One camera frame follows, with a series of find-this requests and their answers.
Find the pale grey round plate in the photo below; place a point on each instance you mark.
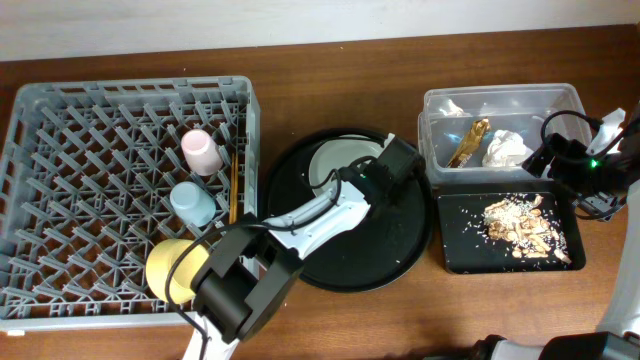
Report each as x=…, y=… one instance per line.
x=341, y=152

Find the light blue plastic cup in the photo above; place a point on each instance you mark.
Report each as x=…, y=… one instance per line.
x=192, y=204

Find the white tissue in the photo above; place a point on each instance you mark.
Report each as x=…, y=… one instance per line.
x=506, y=149

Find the round black tray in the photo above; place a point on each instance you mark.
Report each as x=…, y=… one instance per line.
x=377, y=252

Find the food scraps and rice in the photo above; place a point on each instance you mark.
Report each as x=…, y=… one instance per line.
x=518, y=226

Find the grey plastic dishwasher rack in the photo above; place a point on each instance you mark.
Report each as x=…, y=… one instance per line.
x=86, y=174

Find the black rectangular tray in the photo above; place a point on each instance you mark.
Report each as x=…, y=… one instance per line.
x=468, y=247

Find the brown gold snack wrapper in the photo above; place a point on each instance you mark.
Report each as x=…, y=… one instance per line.
x=469, y=143

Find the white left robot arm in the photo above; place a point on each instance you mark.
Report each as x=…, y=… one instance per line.
x=240, y=274

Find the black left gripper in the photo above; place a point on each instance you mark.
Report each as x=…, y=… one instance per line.
x=405, y=163

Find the pink plastic cup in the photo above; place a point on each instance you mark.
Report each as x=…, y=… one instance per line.
x=201, y=152

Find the clear plastic bin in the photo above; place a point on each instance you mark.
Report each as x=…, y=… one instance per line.
x=448, y=114

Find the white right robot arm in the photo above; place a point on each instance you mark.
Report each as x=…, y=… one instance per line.
x=539, y=305

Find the yellow plastic bowl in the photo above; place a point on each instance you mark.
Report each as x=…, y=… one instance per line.
x=160, y=261

